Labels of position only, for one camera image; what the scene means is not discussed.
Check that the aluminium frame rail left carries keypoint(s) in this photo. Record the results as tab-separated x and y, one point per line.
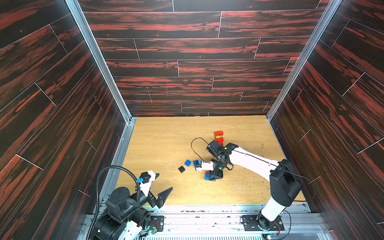
125	136

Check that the aluminium frame rail right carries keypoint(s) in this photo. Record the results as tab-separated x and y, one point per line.
322	24

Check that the aluminium front base rails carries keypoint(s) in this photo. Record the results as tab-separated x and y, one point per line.
222	222

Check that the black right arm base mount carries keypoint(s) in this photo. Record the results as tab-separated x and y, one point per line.
259	223

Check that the aluminium frame rail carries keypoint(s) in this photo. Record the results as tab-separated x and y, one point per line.
125	136
322	24

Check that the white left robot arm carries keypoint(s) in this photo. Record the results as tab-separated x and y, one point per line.
124	217

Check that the blue long brick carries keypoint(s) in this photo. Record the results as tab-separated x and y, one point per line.
208	177
195	164

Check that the small blue square brick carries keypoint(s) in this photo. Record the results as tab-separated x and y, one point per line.
188	163

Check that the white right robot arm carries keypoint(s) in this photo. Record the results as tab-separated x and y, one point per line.
284	182

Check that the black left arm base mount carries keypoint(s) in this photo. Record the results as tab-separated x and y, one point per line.
156	224

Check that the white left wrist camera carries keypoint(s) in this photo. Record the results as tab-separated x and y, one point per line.
145	180

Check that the black square brick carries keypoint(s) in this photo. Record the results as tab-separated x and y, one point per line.
181	169

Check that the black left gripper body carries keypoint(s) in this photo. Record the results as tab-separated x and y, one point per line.
151	200

